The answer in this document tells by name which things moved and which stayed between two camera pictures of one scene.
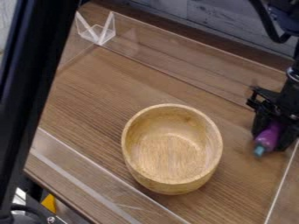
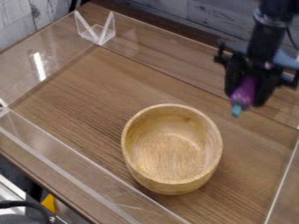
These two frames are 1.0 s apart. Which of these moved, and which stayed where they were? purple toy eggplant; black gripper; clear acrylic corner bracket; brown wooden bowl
Moved: black gripper; purple toy eggplant
Stayed: clear acrylic corner bracket; brown wooden bowl
